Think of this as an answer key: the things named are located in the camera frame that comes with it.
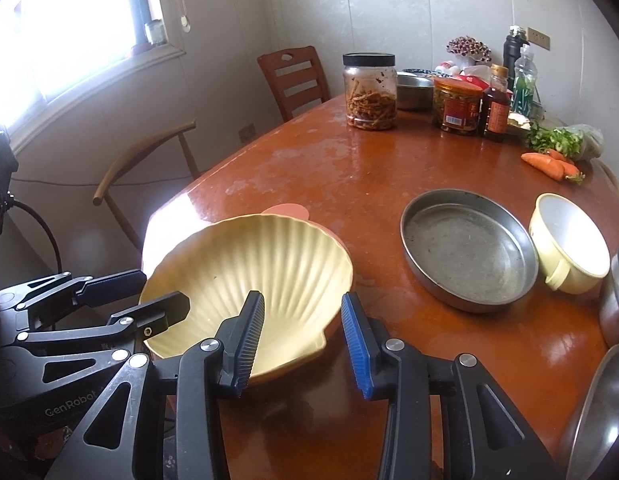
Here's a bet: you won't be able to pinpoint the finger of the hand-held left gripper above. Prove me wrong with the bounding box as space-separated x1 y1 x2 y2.
4 292 190 356
0 269 148 311

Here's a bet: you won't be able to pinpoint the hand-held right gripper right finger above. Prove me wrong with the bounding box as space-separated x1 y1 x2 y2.
341 292 560 480

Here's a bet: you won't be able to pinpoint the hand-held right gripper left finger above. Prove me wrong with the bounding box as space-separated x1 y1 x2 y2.
44 290 266 480

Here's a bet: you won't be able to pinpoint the yellow shell-shaped plate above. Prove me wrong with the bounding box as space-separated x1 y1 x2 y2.
138 214 355 386

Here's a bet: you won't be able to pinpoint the yellow bowl with white inside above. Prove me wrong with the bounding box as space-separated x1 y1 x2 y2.
528 192 611 295

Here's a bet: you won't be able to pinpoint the steel bowls at right edge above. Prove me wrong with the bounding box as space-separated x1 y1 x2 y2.
557 344 619 480

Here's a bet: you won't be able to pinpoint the pink plate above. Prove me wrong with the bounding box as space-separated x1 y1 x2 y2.
264 202 349 261

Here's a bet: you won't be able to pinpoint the curved-back wooden chair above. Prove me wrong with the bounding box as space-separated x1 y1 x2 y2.
93 119 200 251

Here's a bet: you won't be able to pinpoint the round metal pan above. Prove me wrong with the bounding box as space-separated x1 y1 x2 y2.
399 188 540 315

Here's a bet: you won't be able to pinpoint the clear jar with black lid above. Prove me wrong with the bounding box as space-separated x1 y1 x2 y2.
342 52 399 132

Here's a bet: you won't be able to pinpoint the red-label pickle jar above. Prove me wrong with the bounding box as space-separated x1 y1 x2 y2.
432 76 484 137

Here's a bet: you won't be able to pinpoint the small steel bowl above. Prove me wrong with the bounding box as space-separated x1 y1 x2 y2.
395 71 436 112

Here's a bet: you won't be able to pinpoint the slatted wooden chair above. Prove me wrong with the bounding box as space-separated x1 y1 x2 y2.
257 46 333 122

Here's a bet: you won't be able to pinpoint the window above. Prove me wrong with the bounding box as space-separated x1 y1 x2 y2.
0 0 163 126

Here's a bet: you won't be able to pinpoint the dark sauce bottle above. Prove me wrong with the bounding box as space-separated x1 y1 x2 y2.
478 64 512 143

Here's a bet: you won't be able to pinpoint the yellow noodle packet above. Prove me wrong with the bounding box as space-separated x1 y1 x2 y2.
505 110 534 137

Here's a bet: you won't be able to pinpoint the red and white packet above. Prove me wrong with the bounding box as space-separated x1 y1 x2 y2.
457 64 493 85

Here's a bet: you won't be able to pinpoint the bag of leafy greens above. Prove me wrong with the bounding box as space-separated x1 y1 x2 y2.
527 124 605 162

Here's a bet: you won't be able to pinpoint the clear green-label drink bottle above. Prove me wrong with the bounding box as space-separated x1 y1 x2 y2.
512 44 536 113

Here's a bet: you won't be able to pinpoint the dried flower decoration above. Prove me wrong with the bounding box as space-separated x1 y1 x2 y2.
445 35 491 68

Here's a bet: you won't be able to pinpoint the black thermos flask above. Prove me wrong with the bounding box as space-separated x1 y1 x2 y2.
502 25 529 78

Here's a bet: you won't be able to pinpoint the black cable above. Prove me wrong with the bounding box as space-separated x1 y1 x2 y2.
7 200 63 273

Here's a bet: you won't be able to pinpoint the yellow wall outlet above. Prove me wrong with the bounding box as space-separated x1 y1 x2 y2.
527 26 551 51

